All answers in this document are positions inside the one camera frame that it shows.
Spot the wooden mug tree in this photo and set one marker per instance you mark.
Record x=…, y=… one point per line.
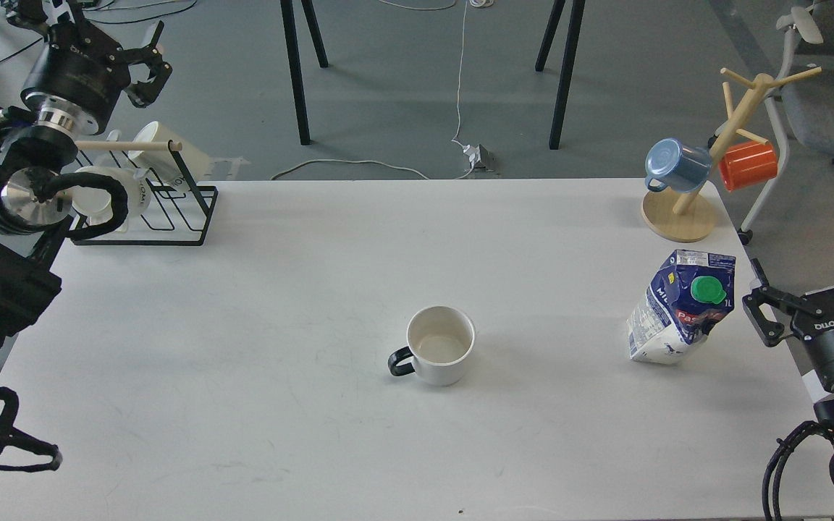
x=686, y=216

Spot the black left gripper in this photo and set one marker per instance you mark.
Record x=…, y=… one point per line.
x=75, y=63

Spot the blue mug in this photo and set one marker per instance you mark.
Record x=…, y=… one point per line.
x=670, y=164

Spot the blue white milk carton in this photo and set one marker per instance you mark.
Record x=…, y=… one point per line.
x=691, y=292

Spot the black table leg right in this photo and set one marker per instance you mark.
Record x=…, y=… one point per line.
x=575, y=23

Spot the black table leg left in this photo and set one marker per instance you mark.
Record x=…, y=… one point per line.
x=289, y=26

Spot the black table leg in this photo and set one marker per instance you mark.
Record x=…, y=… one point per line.
x=575, y=23
x=289, y=26

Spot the orange mug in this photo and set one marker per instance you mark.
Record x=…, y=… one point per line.
x=747, y=164

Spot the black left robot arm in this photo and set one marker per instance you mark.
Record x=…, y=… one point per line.
x=42, y=204

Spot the white mug black handle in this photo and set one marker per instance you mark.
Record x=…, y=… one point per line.
x=440, y=341

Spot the white power plug adapter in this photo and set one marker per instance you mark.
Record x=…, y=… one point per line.
x=479, y=158

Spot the black wire cup rack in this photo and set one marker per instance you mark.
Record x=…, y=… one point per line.
x=168, y=205

